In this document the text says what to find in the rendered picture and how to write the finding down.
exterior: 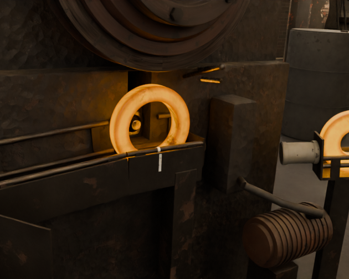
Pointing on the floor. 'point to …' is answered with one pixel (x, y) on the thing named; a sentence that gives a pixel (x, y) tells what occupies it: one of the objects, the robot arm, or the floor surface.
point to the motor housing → (283, 241)
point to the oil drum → (319, 79)
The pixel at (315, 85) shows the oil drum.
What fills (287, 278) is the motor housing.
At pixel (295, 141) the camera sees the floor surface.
